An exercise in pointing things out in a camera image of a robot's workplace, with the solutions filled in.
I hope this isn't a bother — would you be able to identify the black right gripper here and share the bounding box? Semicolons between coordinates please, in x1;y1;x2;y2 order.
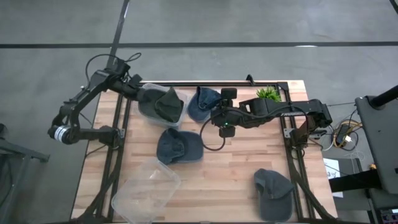
210;87;248;139

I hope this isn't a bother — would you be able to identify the bright blue cap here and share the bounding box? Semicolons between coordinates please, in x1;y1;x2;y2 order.
187;86;223;123

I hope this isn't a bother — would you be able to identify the dark green cap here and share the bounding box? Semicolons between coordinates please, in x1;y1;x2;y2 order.
154;86;185;124

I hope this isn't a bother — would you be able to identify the dark blue denim cap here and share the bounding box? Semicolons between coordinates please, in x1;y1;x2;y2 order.
156;127;205;165

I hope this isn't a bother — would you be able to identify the grey cap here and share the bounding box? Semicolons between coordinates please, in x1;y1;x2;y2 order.
253;168;295;222

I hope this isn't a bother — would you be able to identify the clear plastic bin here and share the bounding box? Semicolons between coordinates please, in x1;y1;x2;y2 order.
111;157;182;224
137;82;190;129

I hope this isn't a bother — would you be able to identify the green plant in white pot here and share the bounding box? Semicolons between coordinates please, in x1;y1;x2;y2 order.
255;86;282;103

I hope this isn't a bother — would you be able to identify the black power brick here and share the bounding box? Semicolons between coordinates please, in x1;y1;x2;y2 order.
337;124;351;142

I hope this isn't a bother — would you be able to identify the white paper sheet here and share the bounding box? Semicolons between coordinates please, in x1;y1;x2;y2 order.
323;157;345;198

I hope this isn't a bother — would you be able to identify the black beam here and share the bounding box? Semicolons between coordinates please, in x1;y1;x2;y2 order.
328;169;383;193

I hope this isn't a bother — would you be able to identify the grey cart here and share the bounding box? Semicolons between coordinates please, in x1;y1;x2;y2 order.
355;95;398;195

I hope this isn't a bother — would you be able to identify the black pole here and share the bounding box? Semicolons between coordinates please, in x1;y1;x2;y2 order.
369;84;398;109

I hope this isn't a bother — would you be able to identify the control box with buttons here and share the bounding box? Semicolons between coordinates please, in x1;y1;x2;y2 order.
377;208;398;224

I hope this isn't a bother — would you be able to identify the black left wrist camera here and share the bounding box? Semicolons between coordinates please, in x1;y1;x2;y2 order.
128;73;144;90

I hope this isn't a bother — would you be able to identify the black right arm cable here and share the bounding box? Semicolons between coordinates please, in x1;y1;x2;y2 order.
200;118;226;152

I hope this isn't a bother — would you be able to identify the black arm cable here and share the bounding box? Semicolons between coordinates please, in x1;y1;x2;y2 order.
200;118;226;152
85;52;142;83

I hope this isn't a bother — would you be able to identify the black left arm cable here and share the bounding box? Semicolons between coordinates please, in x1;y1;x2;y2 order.
85;52;142;83

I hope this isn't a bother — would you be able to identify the black metal rig frame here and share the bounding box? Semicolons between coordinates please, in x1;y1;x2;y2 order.
71;80;338;224

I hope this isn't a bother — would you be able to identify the white cable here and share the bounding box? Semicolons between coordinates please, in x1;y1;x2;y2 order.
312;116;336;152

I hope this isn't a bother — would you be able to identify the yellow cable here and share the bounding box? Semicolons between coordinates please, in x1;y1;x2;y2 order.
332;121;363;149

